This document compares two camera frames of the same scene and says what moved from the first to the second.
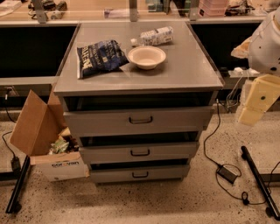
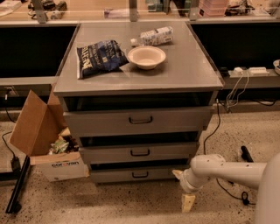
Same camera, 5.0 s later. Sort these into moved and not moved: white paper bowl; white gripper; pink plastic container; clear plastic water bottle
Moved: white gripper
Not moved: clear plastic water bottle; pink plastic container; white paper bowl
